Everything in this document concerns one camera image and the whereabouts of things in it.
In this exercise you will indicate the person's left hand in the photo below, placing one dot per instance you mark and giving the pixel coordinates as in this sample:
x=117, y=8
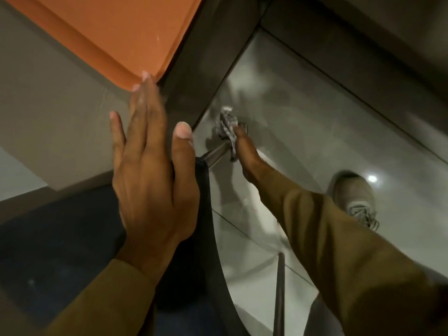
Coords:
x=154, y=199

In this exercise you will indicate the person's right hand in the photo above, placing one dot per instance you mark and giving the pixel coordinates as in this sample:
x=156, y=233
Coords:
x=249, y=155

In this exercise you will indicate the person's left little finger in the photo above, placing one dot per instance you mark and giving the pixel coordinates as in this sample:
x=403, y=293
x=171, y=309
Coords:
x=117, y=136

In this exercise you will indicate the person's left thumb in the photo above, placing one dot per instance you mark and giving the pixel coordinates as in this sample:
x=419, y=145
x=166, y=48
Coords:
x=183, y=157

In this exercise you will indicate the person's right fingers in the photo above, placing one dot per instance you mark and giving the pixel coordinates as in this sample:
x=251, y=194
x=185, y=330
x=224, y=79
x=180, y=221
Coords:
x=241, y=136

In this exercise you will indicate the grey patterned cleaning cloth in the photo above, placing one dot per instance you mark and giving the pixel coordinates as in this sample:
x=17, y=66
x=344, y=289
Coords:
x=225, y=127

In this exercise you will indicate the person's left forearm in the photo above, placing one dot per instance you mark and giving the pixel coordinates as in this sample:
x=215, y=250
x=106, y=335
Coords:
x=112, y=300

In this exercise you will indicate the person's right forearm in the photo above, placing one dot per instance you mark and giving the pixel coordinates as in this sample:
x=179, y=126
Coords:
x=343, y=262

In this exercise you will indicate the taupe desk panel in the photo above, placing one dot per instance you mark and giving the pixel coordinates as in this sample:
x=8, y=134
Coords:
x=59, y=111

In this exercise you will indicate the orange plastic panel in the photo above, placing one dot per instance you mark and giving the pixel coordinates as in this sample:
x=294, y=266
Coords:
x=115, y=34

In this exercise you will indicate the black chair with metal legs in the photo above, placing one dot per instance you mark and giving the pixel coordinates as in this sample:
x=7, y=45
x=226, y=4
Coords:
x=70, y=248

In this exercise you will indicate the grey laced shoe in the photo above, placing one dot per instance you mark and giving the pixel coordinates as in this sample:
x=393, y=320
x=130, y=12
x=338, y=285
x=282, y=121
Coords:
x=357, y=199

